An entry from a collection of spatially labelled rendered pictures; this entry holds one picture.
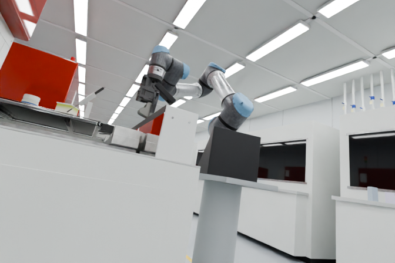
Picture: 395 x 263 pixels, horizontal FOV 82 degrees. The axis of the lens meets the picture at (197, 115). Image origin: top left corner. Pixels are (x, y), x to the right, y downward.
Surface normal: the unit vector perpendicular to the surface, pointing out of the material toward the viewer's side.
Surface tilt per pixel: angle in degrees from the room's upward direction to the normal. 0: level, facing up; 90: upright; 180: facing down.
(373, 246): 90
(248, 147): 90
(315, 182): 90
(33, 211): 90
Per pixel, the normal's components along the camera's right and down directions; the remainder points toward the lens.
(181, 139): 0.45, -0.18
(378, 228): -0.88, -0.27
